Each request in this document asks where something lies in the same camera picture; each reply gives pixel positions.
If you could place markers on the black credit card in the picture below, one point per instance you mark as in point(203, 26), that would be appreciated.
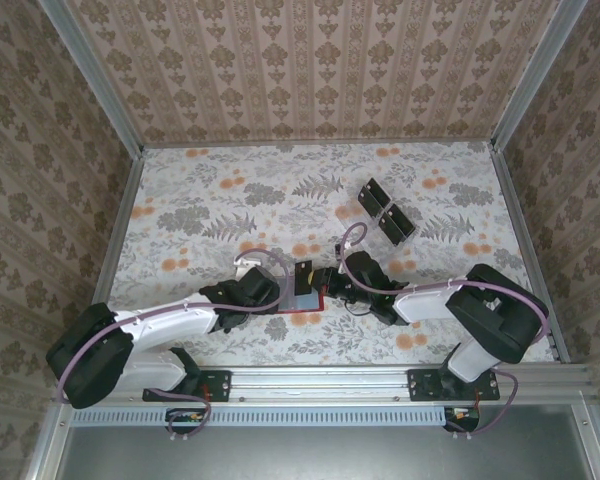
point(371, 207)
point(402, 217)
point(304, 280)
point(375, 191)
point(396, 231)

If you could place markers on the red leather card holder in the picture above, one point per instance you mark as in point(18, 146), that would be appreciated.
point(305, 302)

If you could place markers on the clear acrylic card stand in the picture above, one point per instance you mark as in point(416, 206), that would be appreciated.
point(350, 216)

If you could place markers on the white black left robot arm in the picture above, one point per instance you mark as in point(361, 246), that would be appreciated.
point(170, 320)

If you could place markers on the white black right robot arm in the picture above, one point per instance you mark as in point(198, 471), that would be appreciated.
point(425, 305)

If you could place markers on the black controller board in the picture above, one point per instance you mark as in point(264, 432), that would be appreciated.
point(180, 422)
point(467, 422)

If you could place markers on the grey metal sheet panel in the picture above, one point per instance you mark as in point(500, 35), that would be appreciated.
point(330, 455)

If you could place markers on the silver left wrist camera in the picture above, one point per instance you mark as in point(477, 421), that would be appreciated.
point(244, 270)

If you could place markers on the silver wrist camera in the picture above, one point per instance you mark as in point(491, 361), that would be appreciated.
point(244, 270)
point(341, 248)

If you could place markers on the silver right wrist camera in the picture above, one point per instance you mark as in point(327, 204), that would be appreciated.
point(341, 248)

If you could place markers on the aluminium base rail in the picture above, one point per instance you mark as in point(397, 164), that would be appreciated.
point(320, 385)

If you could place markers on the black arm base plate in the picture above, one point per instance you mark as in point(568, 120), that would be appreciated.
point(419, 386)
point(217, 386)

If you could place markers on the aluminium table side rail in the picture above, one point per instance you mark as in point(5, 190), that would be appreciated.
point(112, 250)
point(520, 225)

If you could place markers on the aluminium corner post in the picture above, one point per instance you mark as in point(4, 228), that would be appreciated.
point(532, 75)
point(101, 85)

